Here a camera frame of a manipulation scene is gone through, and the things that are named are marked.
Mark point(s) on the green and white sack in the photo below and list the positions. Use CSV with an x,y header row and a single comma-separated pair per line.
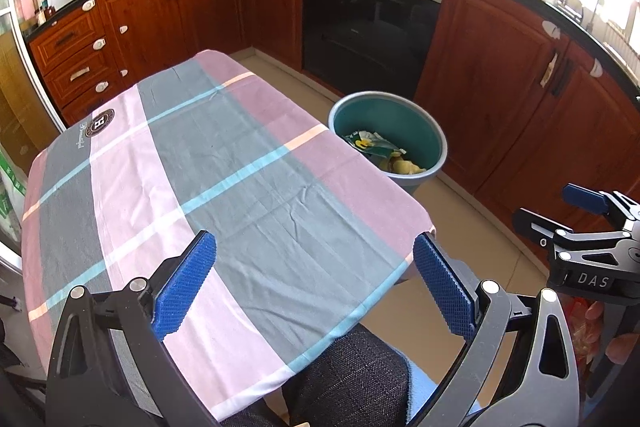
x,y
10,202

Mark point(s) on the red patterned bag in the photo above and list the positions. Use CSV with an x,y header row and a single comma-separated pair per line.
x,y
582,332

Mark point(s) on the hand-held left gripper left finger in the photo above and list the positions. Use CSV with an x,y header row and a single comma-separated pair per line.
x,y
182,287

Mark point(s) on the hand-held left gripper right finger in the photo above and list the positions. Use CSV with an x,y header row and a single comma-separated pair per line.
x,y
445,287

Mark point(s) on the plaid pastel tablecloth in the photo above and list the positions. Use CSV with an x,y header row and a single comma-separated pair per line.
x,y
225,182

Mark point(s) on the small condiment bottles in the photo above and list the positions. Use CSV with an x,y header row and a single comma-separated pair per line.
x,y
46,9

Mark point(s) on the dark grey trousers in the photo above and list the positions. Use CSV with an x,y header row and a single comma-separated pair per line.
x,y
350,382

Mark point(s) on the green and grey foil packet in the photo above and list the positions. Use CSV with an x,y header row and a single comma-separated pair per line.
x,y
370,142

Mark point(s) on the red-brown wooden kitchen cabinets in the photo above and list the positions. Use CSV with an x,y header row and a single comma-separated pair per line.
x,y
210,7

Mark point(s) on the light blue fleece jacket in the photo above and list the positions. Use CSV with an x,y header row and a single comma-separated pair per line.
x,y
420,387

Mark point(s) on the black built-in oven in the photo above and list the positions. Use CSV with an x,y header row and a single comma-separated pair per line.
x,y
360,32

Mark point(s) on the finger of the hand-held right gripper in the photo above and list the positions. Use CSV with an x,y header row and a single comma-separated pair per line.
x,y
537,224
585,199

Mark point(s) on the person's right hand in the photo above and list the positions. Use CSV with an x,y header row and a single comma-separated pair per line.
x,y
622,349

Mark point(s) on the teal plastic waste bin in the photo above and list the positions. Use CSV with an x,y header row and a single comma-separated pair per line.
x,y
415,127

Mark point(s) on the glass sliding door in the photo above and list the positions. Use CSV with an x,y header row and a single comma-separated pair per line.
x,y
15,82

